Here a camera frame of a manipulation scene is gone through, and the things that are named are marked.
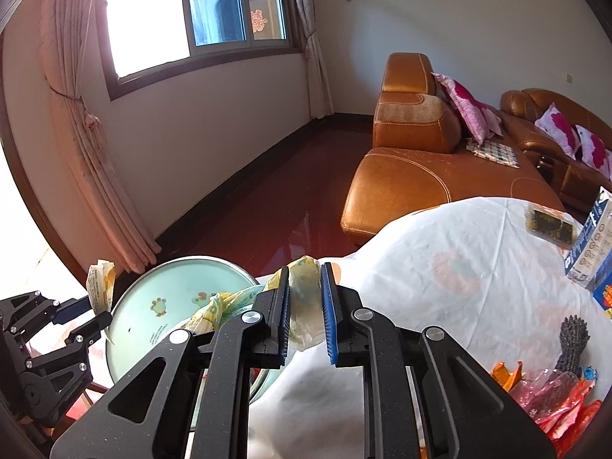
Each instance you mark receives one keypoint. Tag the red paper window decal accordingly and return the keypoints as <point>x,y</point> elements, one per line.
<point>259,21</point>

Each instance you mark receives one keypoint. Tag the mint green cartoon bin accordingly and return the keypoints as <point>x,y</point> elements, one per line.
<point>158,315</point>

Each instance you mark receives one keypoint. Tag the narrow pink curtain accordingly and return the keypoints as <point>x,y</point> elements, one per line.
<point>313,57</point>

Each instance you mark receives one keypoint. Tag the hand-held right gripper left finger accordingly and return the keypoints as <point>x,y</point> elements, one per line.
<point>286,315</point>

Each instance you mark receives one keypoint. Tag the yellow plastic bag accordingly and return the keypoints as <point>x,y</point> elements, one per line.
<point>303,282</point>

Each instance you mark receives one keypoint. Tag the brown leather chaise sofa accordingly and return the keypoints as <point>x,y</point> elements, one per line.
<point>411,186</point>

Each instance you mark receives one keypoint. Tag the brown framed window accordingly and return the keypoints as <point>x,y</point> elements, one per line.
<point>191,9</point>

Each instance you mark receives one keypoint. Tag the pink floral pillow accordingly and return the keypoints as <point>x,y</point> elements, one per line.
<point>595,150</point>
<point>559,129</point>
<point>466,105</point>

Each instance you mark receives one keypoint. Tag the blue white milk carton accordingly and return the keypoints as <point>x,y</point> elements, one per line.
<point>605,301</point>

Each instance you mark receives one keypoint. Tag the checkered seat mat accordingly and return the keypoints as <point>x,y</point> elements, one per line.
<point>495,153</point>

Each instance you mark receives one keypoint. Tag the large pink curtain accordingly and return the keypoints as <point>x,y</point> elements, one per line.
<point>86,129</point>

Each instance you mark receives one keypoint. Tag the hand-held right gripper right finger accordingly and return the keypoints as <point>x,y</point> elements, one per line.
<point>330,315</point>

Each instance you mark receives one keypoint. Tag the white printed strip wrapper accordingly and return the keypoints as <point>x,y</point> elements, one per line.
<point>99,287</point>

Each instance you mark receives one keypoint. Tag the white orange-print tablecloth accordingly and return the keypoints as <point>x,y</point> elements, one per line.
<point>454,287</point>

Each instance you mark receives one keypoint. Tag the black foam net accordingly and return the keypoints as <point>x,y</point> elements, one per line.
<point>573,344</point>

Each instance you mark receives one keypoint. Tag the tall white box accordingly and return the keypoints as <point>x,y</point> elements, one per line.
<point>590,248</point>

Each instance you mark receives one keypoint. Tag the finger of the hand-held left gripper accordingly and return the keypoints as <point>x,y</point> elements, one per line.
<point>91,327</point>
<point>71,310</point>

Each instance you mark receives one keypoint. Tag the crumpled clear plastic wrap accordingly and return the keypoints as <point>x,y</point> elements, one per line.
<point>545,389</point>

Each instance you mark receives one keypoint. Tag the black snack packet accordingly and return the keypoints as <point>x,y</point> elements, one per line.
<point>550,227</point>

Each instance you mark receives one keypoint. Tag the red plastic wrappers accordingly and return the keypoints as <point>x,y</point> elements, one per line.
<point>573,416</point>

